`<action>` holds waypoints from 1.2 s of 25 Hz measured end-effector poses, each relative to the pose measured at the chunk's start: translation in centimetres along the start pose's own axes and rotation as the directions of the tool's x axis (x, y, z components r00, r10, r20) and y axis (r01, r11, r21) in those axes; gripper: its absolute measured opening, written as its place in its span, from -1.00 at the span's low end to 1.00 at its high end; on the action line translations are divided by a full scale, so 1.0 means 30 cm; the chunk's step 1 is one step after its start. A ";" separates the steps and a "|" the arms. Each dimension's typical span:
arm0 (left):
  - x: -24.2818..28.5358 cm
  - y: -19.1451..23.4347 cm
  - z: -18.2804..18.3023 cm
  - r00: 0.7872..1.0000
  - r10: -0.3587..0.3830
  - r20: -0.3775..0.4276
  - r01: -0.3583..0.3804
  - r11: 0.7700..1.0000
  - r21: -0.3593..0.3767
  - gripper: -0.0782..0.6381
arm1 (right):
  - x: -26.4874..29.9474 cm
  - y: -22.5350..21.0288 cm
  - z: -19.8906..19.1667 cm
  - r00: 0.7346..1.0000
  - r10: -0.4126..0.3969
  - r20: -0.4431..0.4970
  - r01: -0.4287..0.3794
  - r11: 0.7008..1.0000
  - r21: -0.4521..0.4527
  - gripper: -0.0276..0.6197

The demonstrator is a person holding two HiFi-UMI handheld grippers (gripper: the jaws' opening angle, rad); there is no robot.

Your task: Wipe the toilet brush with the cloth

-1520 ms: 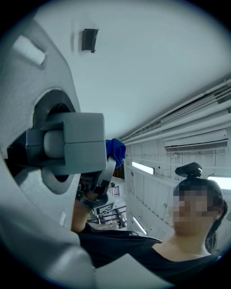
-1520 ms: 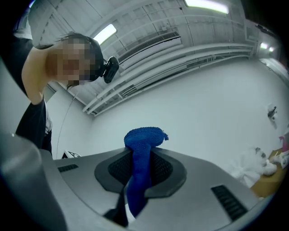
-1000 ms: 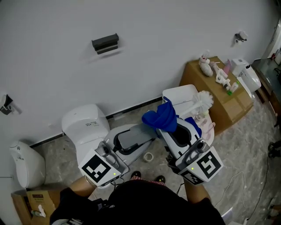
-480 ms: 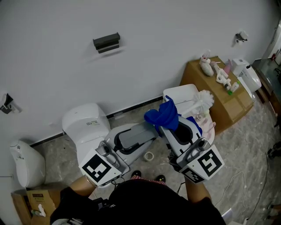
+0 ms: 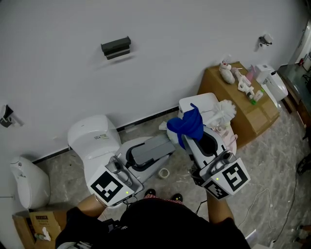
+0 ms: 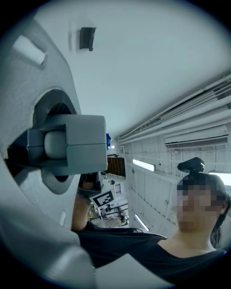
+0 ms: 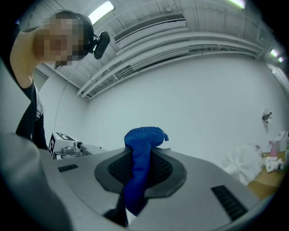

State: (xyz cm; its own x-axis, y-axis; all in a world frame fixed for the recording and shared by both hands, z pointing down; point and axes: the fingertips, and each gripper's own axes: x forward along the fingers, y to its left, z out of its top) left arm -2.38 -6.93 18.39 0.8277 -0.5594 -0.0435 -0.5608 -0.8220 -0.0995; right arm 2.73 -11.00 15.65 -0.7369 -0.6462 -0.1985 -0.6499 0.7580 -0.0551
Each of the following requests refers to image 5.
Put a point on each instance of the black star-print slipper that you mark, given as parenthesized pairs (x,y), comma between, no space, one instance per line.
(177,197)
(150,192)

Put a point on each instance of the torn brown cardboard box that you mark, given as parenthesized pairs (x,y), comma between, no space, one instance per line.
(24,226)

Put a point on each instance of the white rectangular appliance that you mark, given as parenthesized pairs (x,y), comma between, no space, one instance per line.
(251,237)

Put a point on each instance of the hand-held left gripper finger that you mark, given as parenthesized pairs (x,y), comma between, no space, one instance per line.
(155,167)
(126,148)

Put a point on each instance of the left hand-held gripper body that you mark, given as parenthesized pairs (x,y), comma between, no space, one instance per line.
(109,188)

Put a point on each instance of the person in black shirt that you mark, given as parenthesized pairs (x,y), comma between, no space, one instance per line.
(158,226)

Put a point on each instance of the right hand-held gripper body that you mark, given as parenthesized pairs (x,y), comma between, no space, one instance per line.
(228,180)

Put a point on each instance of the clear bottle green base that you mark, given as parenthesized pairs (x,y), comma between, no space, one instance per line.
(257,96)

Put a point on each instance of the blue knitted cleaning cloth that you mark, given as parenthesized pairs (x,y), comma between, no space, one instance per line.
(189,126)

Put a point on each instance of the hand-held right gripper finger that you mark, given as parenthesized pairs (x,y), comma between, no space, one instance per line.
(194,155)
(218,143)

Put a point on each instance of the white plush toy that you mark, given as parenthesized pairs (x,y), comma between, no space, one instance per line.
(227,75)

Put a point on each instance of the clear plastic water bottle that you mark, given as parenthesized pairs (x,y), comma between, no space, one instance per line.
(39,236)

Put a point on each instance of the large brown cardboard box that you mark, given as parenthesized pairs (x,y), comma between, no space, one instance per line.
(218,80)

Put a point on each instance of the black wall shelf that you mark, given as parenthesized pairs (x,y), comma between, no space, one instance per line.
(116,47)

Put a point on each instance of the small wall paper roll holder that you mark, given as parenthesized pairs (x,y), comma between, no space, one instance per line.
(265,40)

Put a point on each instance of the white fabric waist pouch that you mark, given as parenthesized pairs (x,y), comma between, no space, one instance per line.
(70,245)

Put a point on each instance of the white toilet with black button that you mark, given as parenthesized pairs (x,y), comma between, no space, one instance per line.
(277,85)

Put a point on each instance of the white tankless smart toilet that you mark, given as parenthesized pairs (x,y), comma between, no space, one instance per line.
(206,102)

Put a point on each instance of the white plastic toy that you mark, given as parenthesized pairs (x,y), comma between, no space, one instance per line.
(243,83)

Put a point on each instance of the person's right forearm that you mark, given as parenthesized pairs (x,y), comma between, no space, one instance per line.
(219,211)

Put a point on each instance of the person's red checked trousers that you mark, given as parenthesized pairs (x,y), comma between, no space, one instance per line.
(150,196)

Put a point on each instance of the pink spray bottle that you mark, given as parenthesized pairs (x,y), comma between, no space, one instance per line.
(250,74)

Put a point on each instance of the white urinal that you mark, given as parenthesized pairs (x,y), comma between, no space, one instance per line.
(31,184)

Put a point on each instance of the black wall paper holder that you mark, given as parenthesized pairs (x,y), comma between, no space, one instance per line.
(7,116)

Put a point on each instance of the dark glass counter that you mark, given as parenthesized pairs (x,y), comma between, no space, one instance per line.
(294,77)

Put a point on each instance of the crumpled white tissue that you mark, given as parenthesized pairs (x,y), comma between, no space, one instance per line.
(46,233)

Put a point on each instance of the person's left forearm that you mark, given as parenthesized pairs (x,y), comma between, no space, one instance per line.
(91,206)

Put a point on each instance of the crumpled white paper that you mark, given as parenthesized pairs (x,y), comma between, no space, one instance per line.
(163,126)

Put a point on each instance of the white toilet with tank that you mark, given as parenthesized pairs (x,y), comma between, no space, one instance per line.
(92,136)

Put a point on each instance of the black small screen device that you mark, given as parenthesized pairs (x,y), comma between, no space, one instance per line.
(113,225)

